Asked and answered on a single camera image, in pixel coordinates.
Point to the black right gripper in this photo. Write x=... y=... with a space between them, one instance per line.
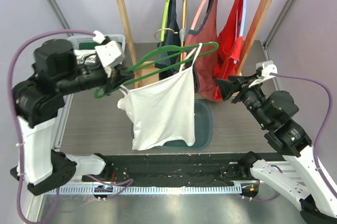
x=239 y=88

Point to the pink hanger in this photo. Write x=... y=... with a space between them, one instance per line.
x=196 y=17

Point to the white tank top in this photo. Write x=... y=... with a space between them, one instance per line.
x=162 y=111

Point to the navy blue tank top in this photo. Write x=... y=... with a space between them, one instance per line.
x=172 y=37

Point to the folded white printed shirt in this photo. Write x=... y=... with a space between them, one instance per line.
x=87 y=58

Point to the lime green hanger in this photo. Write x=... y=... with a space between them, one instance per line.
x=160 y=33

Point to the red tank top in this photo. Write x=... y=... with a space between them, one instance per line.
x=228 y=55

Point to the maroon tank top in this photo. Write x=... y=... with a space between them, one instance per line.
x=205 y=31

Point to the yellow hanger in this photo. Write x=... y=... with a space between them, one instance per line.
x=184 y=18

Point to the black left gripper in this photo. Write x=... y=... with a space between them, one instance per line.
x=118 y=74

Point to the light blue hanger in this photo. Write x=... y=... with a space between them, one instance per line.
x=240 y=8

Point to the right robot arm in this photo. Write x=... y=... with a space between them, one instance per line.
x=314 y=197

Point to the teal plastic bin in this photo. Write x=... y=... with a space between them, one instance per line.
x=203 y=128

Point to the white plastic basket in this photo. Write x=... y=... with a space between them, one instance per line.
x=85 y=42

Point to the white slotted cable duct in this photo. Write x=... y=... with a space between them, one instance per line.
x=96 y=189

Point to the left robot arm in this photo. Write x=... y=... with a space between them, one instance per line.
x=37 y=102

